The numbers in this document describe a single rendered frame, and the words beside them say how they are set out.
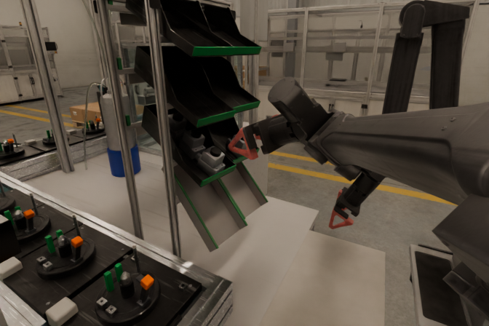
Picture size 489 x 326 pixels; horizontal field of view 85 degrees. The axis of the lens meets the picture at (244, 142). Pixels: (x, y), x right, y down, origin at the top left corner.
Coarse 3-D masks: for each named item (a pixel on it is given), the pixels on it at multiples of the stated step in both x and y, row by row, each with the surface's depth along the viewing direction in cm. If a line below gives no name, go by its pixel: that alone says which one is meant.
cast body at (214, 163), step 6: (204, 150) 71; (210, 150) 71; (216, 150) 71; (198, 156) 75; (204, 156) 71; (210, 156) 70; (216, 156) 71; (222, 156) 72; (198, 162) 73; (204, 162) 72; (210, 162) 71; (216, 162) 71; (222, 162) 74; (204, 168) 73; (210, 168) 71; (216, 168) 72; (222, 168) 73; (210, 174) 72
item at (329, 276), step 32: (320, 256) 91; (352, 256) 91; (384, 256) 91; (288, 288) 79; (320, 288) 79; (352, 288) 79; (384, 288) 79; (288, 320) 70; (320, 320) 70; (352, 320) 70
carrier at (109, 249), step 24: (48, 240) 73; (96, 240) 82; (0, 264) 70; (24, 264) 73; (48, 264) 68; (72, 264) 71; (96, 264) 73; (24, 288) 66; (48, 288) 66; (72, 288) 66
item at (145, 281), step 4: (140, 276) 57; (148, 276) 57; (140, 280) 57; (144, 280) 56; (148, 280) 56; (152, 280) 56; (140, 284) 56; (144, 284) 55; (148, 284) 55; (152, 284) 57; (144, 288) 56; (148, 288) 57; (144, 292) 57; (148, 292) 58; (140, 296) 58; (144, 296) 58; (140, 300) 59; (144, 300) 59
